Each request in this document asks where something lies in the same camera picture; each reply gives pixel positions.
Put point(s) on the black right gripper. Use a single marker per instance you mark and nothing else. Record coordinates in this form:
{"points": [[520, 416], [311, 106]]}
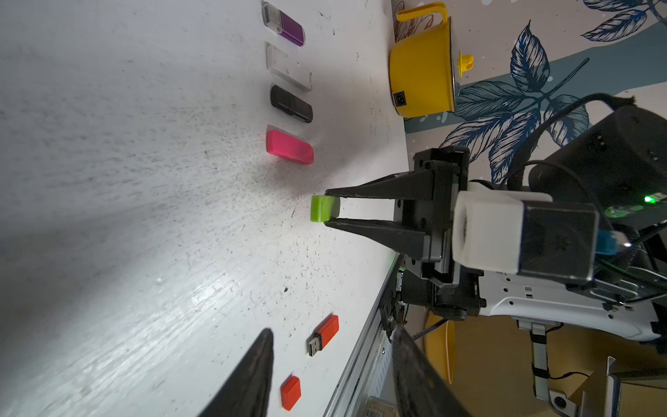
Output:
{"points": [[431, 278]]}

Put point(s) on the yellow pot with black lid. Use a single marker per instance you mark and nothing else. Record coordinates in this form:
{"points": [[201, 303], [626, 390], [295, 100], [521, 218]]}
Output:
{"points": [[427, 69]]}

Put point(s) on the purple usb drive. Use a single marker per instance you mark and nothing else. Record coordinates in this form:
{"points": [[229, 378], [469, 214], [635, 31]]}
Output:
{"points": [[282, 24]]}

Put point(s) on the green usb drive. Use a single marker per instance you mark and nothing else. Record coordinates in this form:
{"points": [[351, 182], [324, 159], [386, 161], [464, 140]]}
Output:
{"points": [[324, 208]]}

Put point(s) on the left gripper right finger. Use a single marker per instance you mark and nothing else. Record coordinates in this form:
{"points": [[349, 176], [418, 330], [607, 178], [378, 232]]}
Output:
{"points": [[418, 387]]}

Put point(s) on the red usb cap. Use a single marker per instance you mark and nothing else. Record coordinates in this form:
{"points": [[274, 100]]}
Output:
{"points": [[290, 392]]}

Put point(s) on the red usb drive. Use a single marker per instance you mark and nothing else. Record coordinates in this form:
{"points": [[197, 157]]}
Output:
{"points": [[323, 335]]}

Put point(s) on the clear usb drive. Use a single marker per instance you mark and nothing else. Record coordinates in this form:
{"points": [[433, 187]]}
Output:
{"points": [[288, 68]]}

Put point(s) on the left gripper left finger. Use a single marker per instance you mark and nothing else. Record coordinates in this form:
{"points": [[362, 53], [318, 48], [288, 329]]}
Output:
{"points": [[247, 390]]}

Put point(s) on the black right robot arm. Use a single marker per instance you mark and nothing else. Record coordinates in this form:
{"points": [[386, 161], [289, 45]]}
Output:
{"points": [[619, 166]]}

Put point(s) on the pink usb drive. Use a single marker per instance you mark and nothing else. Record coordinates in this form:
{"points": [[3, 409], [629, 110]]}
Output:
{"points": [[287, 147]]}

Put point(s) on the black usb drive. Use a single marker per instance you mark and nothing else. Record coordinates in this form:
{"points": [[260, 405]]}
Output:
{"points": [[290, 104]]}

